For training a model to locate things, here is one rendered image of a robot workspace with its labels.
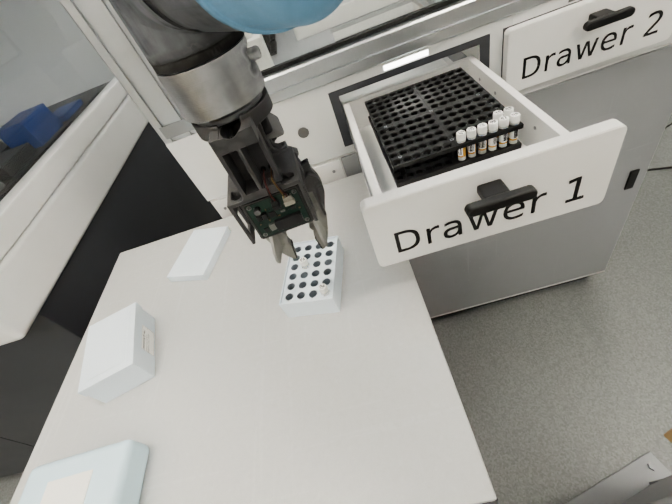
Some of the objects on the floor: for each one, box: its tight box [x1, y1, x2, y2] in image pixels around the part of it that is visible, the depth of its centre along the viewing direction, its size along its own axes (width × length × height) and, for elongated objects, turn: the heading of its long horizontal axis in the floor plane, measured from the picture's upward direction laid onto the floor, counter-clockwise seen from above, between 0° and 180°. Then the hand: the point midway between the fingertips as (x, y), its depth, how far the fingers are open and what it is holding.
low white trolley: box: [10, 172, 498, 504], centre depth 83 cm, size 58×62×76 cm
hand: (305, 241), depth 46 cm, fingers open, 3 cm apart
